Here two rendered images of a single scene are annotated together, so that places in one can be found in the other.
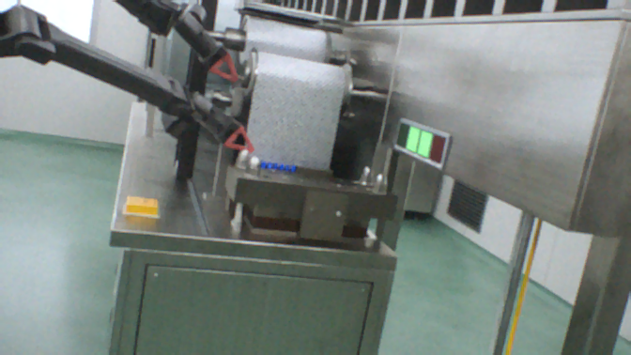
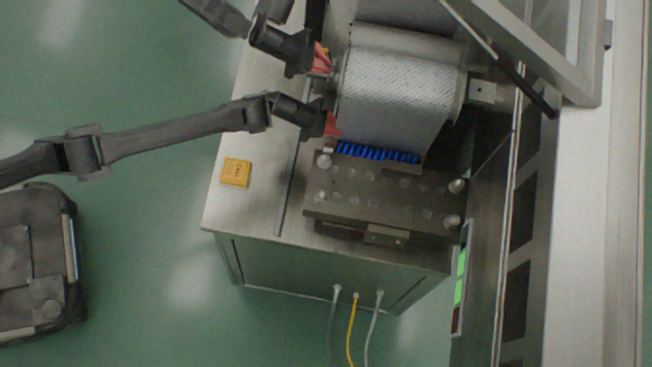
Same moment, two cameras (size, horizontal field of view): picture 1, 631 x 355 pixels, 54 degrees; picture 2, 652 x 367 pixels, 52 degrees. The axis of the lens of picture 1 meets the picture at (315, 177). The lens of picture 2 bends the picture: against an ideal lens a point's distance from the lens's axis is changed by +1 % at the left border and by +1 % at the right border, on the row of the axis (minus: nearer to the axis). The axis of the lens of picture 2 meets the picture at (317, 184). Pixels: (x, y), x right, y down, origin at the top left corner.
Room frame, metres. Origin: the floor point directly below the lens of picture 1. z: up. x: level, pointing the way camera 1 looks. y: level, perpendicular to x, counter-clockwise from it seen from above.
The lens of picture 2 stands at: (0.94, 0.01, 2.56)
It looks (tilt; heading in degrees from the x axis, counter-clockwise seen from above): 71 degrees down; 18
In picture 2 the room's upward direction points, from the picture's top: 10 degrees clockwise
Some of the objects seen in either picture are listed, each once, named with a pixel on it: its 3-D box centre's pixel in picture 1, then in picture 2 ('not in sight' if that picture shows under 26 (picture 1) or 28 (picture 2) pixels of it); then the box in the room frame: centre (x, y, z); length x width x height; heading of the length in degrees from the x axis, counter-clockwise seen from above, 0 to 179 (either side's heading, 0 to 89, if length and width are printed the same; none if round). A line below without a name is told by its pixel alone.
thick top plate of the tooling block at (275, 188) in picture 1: (310, 191); (387, 197); (1.50, 0.01, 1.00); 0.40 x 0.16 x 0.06; 107
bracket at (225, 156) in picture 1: (223, 145); (323, 96); (1.65, 0.26, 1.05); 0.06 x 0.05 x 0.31; 107
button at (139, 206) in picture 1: (142, 206); (235, 172); (1.41, 0.39, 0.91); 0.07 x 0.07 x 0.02; 17
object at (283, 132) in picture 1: (290, 139); (383, 133); (1.60, 0.08, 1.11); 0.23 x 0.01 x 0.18; 107
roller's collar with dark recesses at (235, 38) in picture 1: (234, 39); not in sight; (1.86, 0.31, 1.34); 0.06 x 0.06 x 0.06; 17
